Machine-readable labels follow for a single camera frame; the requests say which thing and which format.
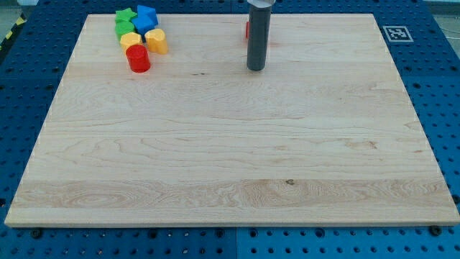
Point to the white fiducial marker tag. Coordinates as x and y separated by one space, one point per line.
397 33

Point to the yellow heart block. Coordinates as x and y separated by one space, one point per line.
156 41

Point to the silver rod mount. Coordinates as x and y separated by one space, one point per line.
262 3

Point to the light wooden board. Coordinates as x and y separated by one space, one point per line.
324 136

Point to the blue cube block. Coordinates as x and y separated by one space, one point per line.
143 24

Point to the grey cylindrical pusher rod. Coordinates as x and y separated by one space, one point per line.
259 26

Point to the red cylinder block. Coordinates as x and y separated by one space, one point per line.
138 58

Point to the black board stop bolt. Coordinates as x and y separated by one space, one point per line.
435 230
36 233

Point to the green star block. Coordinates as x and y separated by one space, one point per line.
125 15

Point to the green cylinder block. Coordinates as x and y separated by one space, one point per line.
122 28

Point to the blue pentagon block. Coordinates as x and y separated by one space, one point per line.
147 12

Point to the yellow hexagon block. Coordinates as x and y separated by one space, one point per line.
129 39

